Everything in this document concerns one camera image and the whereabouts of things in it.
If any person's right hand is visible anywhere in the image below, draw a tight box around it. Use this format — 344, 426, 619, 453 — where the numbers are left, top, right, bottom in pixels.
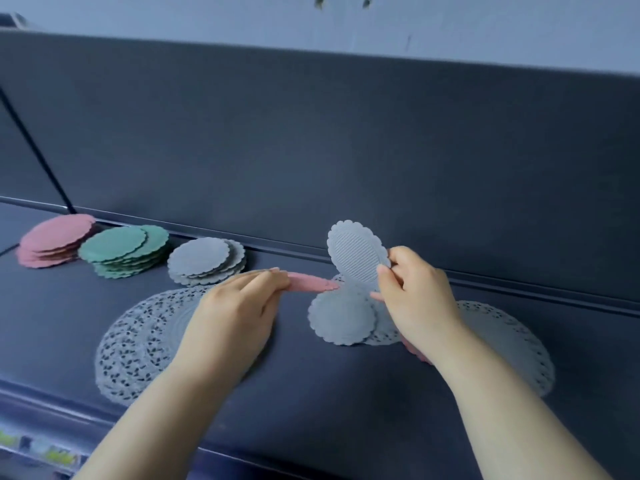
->
369, 245, 469, 363

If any person's left hand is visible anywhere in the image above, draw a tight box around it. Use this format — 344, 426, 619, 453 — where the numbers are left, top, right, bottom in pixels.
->
169, 267, 293, 383

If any stack of small grey coasters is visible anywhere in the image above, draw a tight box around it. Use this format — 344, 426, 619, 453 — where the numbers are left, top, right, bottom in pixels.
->
167, 237, 247, 287

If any stack of grey lace doilies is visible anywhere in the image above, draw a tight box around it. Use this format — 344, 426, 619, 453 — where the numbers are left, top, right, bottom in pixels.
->
93, 286, 251, 408

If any stack of green coasters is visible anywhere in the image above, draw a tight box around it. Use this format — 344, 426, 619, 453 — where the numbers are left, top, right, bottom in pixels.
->
77, 224, 171, 280

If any stack of pink coasters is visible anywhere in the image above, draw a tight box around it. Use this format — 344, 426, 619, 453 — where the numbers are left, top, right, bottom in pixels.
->
15, 213, 97, 269

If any person's right forearm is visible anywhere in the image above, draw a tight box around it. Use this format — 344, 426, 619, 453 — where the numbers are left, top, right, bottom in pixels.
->
429, 334, 613, 480

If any person's left forearm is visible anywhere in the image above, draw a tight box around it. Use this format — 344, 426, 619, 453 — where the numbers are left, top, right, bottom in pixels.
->
72, 364, 241, 480

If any black slotted shelf upright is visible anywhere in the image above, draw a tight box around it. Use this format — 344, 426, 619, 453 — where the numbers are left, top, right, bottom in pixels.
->
0, 87, 79, 215

